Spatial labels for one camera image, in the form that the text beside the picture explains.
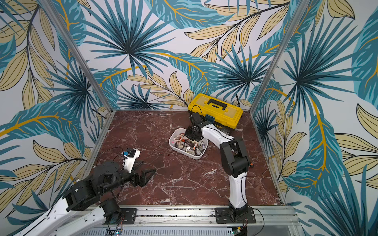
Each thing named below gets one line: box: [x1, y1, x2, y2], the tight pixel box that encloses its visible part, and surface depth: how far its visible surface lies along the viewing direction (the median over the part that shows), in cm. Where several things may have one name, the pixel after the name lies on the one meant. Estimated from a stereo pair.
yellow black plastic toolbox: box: [187, 92, 244, 135], surface depth 100 cm
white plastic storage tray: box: [168, 127, 209, 160], surface depth 98 cm
